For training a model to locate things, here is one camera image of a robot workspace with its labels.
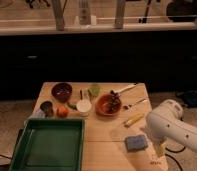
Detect green vegetable piece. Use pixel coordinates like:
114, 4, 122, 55
67, 102, 77, 110

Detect dark grapes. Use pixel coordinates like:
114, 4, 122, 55
108, 94, 121, 112

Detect black cable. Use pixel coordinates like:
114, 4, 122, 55
164, 146, 187, 171

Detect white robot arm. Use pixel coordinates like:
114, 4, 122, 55
146, 99, 197, 153

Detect orange fruit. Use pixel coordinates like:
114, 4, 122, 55
57, 106, 69, 118

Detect dark red bowl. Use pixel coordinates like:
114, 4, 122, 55
51, 83, 72, 103

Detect white cup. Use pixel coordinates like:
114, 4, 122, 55
76, 99, 92, 116

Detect silver fork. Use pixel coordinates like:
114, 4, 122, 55
122, 99, 147, 110

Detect blue sponge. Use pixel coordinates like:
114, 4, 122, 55
125, 135, 148, 151

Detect orange clay bowl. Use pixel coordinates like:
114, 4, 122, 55
95, 94, 122, 116

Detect dark metal cup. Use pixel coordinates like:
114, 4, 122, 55
40, 101, 54, 117

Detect black object on floor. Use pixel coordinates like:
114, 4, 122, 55
176, 91, 197, 108

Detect green cup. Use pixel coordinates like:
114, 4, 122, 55
89, 84, 100, 97

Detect green plastic tray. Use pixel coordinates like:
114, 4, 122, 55
9, 119, 85, 171

